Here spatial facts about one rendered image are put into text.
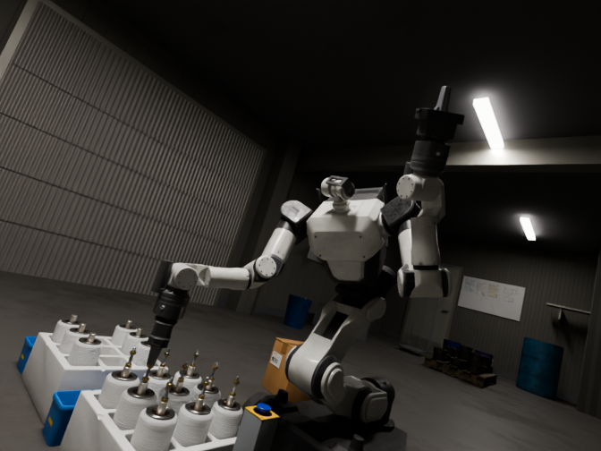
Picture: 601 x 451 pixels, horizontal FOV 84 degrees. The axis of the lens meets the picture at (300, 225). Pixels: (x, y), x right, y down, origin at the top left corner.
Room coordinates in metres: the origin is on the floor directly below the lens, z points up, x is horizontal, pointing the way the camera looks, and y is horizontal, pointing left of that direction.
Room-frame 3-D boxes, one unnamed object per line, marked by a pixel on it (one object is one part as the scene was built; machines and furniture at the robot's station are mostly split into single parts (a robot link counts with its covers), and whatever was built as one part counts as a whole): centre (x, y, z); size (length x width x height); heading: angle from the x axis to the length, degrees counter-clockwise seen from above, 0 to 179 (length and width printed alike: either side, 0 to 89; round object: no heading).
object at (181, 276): (1.02, 0.31, 0.57); 0.11 x 0.11 x 0.11; 32
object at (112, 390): (1.12, 0.39, 0.16); 0.10 x 0.10 x 0.18
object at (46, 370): (1.50, 0.63, 0.09); 0.39 x 0.39 x 0.18; 48
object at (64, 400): (1.26, 0.47, 0.06); 0.30 x 0.11 x 0.12; 137
